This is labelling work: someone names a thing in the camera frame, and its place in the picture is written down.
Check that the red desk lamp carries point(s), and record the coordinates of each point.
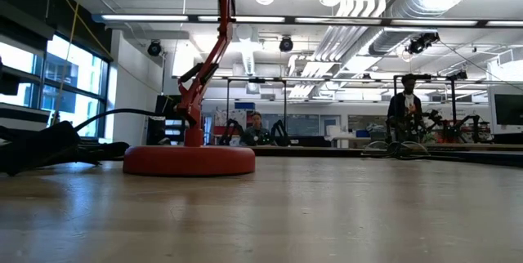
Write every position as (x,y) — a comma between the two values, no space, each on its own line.
(188,161)

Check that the black background robot arm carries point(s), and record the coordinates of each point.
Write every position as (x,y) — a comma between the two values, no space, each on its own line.
(282,132)

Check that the blue storage box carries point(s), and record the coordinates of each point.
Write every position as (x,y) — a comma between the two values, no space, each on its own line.
(245,106)

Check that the person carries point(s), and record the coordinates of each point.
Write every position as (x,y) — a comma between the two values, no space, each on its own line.
(404,108)
(256,136)

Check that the black ceiling spotlight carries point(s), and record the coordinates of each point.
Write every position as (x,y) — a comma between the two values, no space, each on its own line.
(154,48)
(286,44)

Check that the black computer monitor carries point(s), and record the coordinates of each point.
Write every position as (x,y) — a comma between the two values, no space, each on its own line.
(167,103)

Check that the black equipment box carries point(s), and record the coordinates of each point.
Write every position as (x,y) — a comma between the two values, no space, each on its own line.
(156,132)

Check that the long ceiling strip light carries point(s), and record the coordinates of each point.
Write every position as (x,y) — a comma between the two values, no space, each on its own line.
(143,18)

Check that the large window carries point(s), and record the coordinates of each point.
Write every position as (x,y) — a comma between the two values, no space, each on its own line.
(73,63)

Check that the white framed monitor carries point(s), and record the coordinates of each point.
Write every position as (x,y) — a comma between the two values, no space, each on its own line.
(508,110)

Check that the black ceiling camera cluster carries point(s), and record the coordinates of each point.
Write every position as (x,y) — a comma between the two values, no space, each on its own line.
(421,43)

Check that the black table edge rail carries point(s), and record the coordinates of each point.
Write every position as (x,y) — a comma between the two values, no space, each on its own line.
(470,157)

